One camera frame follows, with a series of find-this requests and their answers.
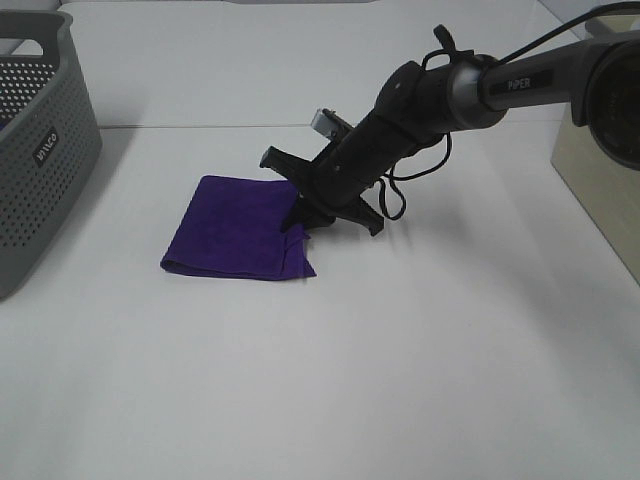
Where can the grey perforated plastic basket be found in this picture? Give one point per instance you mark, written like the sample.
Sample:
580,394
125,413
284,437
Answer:
50,140

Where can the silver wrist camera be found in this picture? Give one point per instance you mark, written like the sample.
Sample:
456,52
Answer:
326,124

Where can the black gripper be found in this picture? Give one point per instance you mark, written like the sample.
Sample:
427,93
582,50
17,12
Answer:
330,186

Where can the beige storage box grey rim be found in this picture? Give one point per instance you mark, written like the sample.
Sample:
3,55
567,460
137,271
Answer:
607,191

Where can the purple towel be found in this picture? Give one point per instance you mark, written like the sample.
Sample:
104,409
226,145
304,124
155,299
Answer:
232,229

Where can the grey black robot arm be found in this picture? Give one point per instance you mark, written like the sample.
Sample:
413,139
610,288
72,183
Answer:
416,108

